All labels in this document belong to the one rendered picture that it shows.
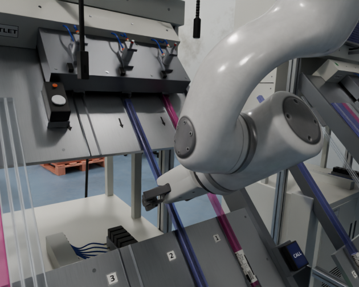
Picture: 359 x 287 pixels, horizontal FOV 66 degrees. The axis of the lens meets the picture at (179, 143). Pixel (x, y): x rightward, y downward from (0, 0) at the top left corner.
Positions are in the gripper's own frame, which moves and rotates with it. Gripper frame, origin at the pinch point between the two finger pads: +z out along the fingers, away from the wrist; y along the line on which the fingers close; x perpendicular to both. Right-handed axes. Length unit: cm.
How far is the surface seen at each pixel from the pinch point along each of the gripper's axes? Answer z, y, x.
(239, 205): 1.2, -18.9, 5.5
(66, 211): 72, 3, -15
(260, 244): -1.4, -17.9, 14.5
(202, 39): 210, -284, -274
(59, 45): 0.8, 13.9, -35.9
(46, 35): 1.3, 16.0, -38.6
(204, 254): -1.0, -3.3, 12.2
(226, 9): 153, -292, -281
